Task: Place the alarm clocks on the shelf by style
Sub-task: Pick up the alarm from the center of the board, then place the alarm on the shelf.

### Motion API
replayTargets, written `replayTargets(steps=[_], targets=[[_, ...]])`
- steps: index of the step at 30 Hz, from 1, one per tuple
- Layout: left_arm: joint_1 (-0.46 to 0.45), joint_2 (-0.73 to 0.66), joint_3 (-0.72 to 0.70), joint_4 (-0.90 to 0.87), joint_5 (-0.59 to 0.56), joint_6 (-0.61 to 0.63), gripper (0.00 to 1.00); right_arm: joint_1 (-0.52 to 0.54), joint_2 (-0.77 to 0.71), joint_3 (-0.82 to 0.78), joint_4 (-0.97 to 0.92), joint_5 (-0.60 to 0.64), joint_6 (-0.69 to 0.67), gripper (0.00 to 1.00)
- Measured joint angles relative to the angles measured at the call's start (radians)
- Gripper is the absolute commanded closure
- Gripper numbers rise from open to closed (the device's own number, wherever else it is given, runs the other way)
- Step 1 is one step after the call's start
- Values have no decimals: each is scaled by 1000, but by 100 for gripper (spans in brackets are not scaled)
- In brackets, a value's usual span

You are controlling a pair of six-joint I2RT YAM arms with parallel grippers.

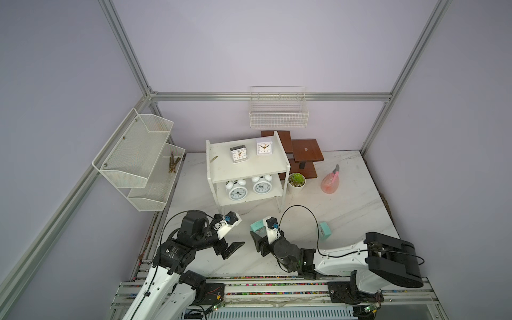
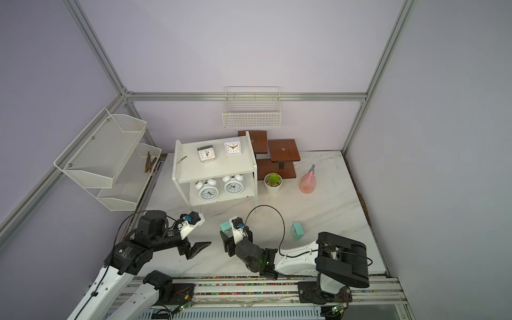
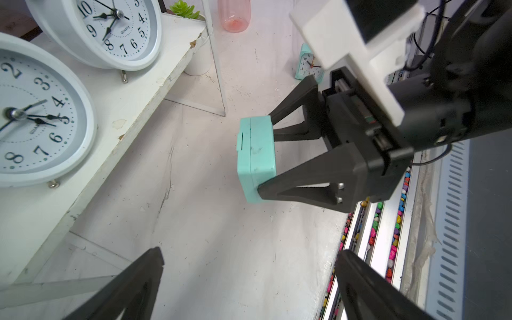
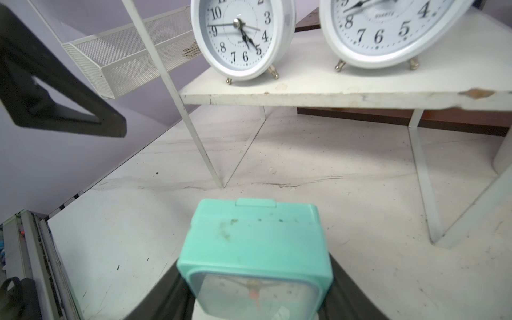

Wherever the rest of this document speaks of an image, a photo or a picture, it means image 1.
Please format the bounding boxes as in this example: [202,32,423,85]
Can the mint green square alarm clock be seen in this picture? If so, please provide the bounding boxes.
[251,220,267,237]

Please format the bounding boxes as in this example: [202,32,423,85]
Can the white twin-bell alarm clock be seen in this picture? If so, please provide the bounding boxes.
[225,179,248,201]

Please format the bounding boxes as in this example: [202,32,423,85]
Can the transparent square alarm clock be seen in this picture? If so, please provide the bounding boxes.
[230,145,248,163]

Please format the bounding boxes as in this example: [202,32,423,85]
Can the lilac square alarm clock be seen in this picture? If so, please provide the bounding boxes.
[256,140,273,156]

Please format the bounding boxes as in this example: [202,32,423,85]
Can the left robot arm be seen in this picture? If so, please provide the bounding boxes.
[123,210,245,319]

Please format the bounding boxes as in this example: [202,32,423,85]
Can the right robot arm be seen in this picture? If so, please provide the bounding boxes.
[250,231,423,305]

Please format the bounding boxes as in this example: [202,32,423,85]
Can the white two-tier shelf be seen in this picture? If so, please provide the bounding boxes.
[206,131,291,213]

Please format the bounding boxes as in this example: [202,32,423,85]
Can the small potted green succulent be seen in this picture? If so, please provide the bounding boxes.
[287,173,306,194]

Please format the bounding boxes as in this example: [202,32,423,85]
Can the pink spray bottle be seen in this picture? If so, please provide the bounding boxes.
[321,164,339,194]

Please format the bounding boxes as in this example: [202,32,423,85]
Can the brown twigs in rack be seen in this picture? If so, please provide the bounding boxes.
[168,152,181,173]

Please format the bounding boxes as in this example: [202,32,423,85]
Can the brown wooden stepped stand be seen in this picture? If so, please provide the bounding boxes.
[272,131,324,179]

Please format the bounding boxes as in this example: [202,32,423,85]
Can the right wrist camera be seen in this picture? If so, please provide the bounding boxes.
[263,217,281,245]

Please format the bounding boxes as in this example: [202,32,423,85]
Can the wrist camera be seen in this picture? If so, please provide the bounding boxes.
[263,217,281,245]
[213,211,242,240]

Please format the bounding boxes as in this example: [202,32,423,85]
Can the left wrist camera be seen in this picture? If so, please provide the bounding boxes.
[213,211,242,240]

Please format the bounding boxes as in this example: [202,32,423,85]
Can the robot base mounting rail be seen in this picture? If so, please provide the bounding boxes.
[109,261,449,320]

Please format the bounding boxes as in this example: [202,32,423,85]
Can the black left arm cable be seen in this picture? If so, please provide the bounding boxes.
[129,209,219,320]

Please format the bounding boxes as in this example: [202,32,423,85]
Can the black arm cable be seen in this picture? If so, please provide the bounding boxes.
[129,209,219,320]
[275,205,425,267]

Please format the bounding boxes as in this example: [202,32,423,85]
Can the white mesh wall rack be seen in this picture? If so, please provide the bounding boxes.
[92,109,185,211]

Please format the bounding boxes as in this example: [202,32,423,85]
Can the white wire wall basket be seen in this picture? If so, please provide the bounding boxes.
[249,86,309,129]

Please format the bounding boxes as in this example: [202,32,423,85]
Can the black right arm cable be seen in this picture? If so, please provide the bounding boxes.
[275,205,425,267]

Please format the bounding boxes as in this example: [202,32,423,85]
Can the aluminium frame rails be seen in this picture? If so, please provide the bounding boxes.
[0,0,453,305]

